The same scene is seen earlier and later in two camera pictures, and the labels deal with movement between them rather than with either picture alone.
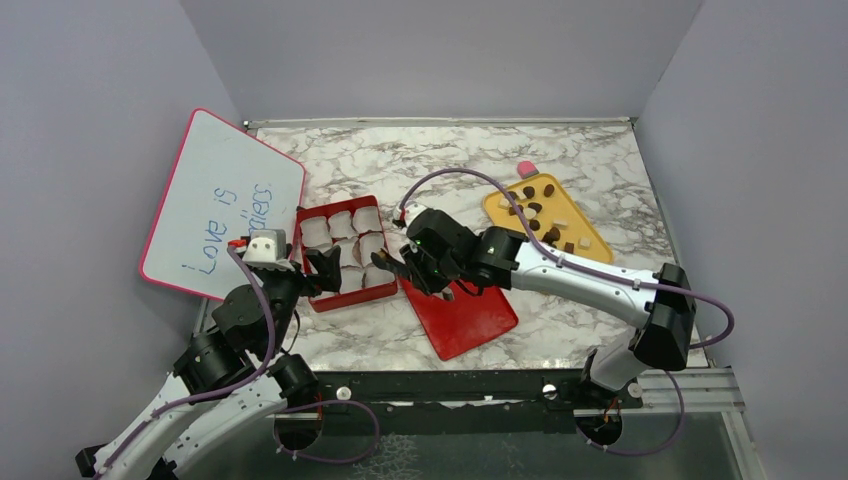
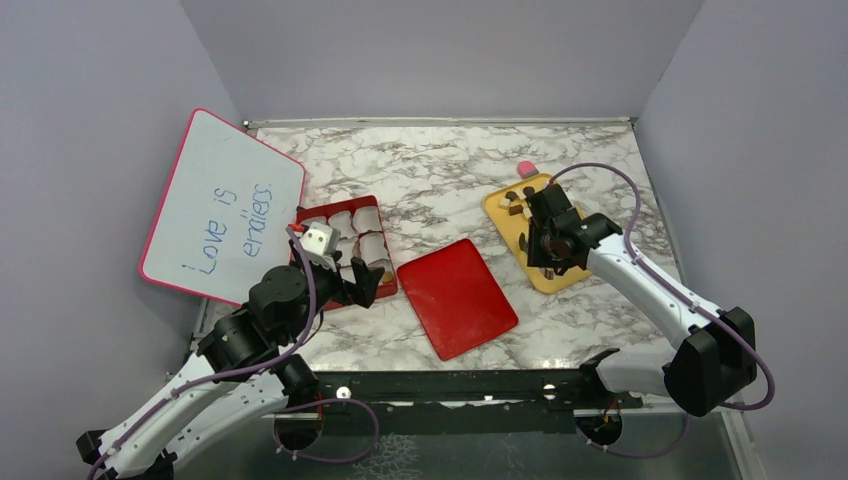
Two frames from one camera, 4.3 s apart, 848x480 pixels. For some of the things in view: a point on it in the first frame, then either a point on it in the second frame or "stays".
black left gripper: x=327 y=267 -> x=367 y=279
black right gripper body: x=449 y=269 -> x=541 y=249
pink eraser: x=526 y=169 stays
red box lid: x=453 y=326 stays
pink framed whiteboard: x=224 y=183 stays
